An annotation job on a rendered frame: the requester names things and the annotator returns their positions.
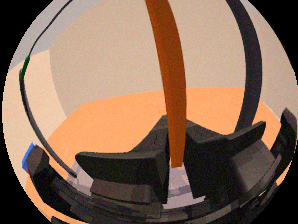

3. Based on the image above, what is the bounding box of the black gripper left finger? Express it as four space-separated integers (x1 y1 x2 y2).
74 115 170 205

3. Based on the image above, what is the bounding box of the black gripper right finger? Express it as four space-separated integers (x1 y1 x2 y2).
184 119 266 198

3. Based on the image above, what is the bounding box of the orange-brown long handle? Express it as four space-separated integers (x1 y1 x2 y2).
145 0 186 168

